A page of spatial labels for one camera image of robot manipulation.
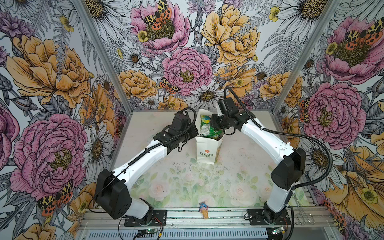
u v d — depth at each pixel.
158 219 0.73
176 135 0.58
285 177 0.46
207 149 0.80
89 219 0.75
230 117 0.61
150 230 0.71
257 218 0.74
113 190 0.40
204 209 0.74
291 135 0.48
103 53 0.88
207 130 0.83
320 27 0.78
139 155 0.48
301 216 0.76
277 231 0.72
